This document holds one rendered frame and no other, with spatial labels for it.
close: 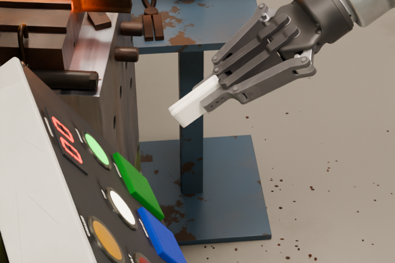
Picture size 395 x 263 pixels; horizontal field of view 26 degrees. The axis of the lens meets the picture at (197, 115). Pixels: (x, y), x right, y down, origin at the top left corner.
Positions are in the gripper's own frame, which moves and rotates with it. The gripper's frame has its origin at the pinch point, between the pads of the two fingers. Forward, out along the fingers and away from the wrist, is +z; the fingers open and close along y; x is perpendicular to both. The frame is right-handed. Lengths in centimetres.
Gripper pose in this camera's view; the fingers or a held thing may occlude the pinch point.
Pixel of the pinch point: (198, 101)
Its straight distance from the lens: 103.0
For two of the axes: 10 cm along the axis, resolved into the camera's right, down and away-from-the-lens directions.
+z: -8.1, 5.8, 1.0
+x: -4.7, -5.3, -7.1
